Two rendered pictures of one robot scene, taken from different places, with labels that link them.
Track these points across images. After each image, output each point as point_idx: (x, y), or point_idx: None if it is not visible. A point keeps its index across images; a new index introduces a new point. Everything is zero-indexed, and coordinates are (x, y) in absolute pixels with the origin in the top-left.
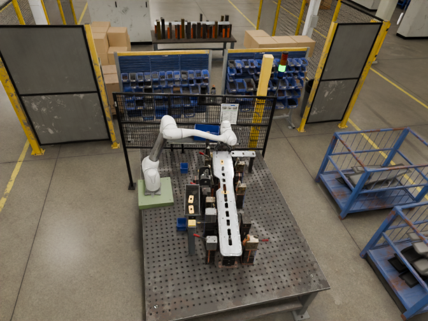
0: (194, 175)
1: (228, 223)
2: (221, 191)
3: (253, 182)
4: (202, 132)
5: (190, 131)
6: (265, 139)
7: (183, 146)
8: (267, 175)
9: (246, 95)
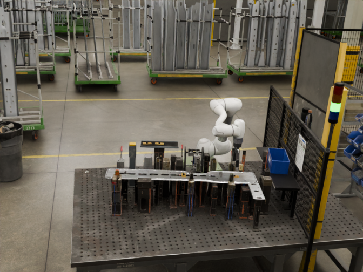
0: None
1: None
2: (185, 172)
3: (234, 229)
4: (222, 115)
5: (220, 110)
6: (311, 221)
7: None
8: (253, 243)
9: (312, 134)
